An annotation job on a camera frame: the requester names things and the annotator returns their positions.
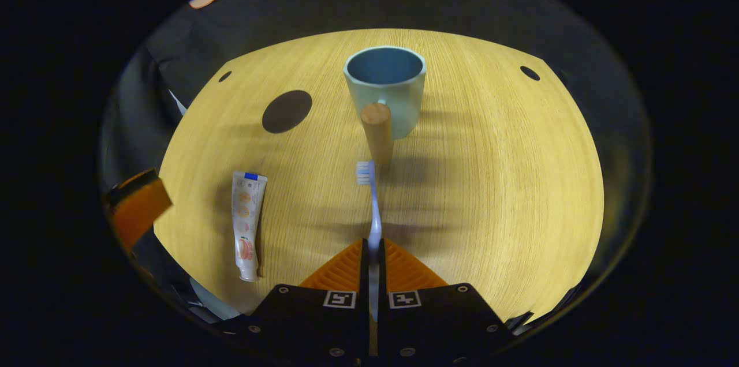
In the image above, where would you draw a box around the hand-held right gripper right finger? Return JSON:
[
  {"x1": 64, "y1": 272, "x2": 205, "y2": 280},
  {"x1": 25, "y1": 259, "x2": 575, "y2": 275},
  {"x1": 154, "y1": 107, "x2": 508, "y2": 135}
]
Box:
[{"x1": 378, "y1": 238, "x2": 535, "y2": 367}]

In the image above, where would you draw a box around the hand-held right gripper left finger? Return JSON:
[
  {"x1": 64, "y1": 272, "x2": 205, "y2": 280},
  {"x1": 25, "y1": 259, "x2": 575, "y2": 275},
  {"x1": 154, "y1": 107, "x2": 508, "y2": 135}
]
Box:
[{"x1": 219, "y1": 238, "x2": 371, "y2": 367}]

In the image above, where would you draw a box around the white toothpaste tube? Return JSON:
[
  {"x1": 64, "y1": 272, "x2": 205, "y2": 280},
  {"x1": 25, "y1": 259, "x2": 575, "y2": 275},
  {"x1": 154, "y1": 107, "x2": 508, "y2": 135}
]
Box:
[{"x1": 232, "y1": 171, "x2": 268, "y2": 282}]

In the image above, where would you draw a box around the white blue toothbrush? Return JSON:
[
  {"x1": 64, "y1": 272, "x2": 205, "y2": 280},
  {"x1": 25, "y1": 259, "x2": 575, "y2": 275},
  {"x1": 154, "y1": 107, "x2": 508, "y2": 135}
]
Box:
[{"x1": 356, "y1": 160, "x2": 383, "y2": 321}]

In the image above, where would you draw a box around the dark round coaster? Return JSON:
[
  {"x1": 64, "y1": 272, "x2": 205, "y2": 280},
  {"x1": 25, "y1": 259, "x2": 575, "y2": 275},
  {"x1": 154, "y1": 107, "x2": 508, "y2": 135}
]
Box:
[{"x1": 262, "y1": 90, "x2": 313, "y2": 134}]

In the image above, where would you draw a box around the pale blue cup wooden handle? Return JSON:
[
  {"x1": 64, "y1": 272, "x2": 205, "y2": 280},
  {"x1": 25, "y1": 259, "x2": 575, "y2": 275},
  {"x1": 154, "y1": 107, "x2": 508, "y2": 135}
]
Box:
[{"x1": 343, "y1": 46, "x2": 427, "y2": 166}]

